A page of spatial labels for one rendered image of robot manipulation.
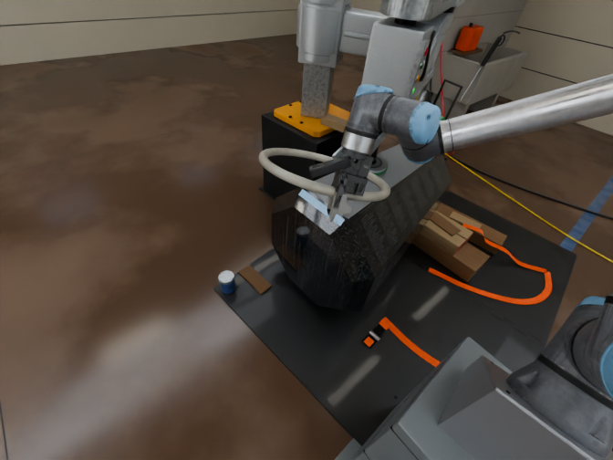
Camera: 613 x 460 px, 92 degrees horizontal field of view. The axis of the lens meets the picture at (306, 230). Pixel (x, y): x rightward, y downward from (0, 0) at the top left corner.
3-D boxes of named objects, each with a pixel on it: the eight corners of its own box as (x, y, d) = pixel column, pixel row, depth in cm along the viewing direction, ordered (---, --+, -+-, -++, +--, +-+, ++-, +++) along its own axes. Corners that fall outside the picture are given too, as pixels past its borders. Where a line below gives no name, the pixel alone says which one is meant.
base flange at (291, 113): (270, 114, 233) (270, 109, 229) (313, 100, 260) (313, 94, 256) (316, 139, 211) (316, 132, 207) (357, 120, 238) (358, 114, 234)
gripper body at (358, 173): (361, 199, 85) (376, 158, 80) (333, 193, 84) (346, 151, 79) (356, 190, 92) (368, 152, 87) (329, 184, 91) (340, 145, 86)
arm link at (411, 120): (444, 122, 75) (400, 110, 81) (442, 97, 65) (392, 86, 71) (427, 155, 76) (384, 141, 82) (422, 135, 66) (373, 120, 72)
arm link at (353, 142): (348, 132, 76) (341, 128, 85) (343, 151, 78) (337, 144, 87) (380, 141, 78) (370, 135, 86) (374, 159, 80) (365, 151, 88)
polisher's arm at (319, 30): (288, 49, 193) (289, 1, 175) (306, 38, 216) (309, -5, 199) (401, 71, 178) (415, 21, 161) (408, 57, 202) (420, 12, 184)
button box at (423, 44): (403, 106, 142) (424, 37, 122) (409, 108, 141) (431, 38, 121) (398, 111, 136) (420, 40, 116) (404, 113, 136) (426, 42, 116)
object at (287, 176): (296, 151, 137) (297, 144, 136) (398, 187, 123) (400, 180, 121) (228, 160, 95) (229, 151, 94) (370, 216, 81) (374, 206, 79)
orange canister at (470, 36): (448, 51, 387) (459, 21, 363) (467, 47, 411) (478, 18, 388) (463, 56, 375) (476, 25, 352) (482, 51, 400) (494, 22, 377)
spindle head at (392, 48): (375, 103, 176) (397, 11, 144) (411, 113, 169) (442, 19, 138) (352, 125, 153) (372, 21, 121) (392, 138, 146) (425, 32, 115)
